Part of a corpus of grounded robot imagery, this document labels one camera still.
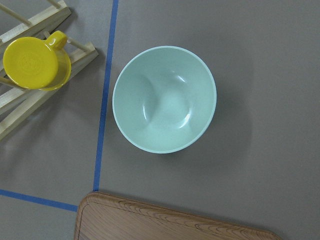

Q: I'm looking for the green ceramic bowl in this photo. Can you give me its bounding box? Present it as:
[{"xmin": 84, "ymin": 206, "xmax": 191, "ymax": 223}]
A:
[{"xmin": 112, "ymin": 46, "xmax": 217, "ymax": 154}]

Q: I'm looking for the wooden cutting board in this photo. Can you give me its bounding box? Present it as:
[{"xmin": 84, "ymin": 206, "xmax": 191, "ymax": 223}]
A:
[{"xmin": 73, "ymin": 192, "xmax": 280, "ymax": 240}]

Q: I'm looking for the yellow mug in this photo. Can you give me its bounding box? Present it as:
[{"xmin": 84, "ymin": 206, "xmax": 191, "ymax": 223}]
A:
[{"xmin": 3, "ymin": 30, "xmax": 72, "ymax": 91}]

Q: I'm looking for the wooden dish rack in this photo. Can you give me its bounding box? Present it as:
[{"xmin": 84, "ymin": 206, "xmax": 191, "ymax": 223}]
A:
[{"xmin": 0, "ymin": 0, "xmax": 98, "ymax": 139}]

